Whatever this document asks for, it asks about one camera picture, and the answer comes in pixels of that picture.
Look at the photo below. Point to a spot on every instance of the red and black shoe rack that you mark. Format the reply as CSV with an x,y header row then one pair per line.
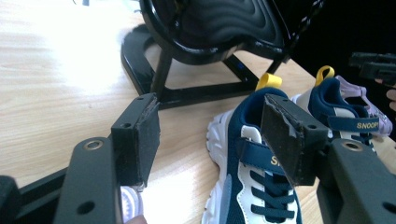
x,y
218,21

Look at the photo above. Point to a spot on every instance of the navy and white sneaker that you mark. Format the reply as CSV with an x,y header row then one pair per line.
x,y
323,96
236,133

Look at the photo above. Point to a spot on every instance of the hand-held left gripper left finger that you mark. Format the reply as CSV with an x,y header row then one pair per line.
x,y
134,146

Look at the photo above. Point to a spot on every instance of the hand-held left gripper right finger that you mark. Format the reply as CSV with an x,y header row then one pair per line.
x,y
283,140

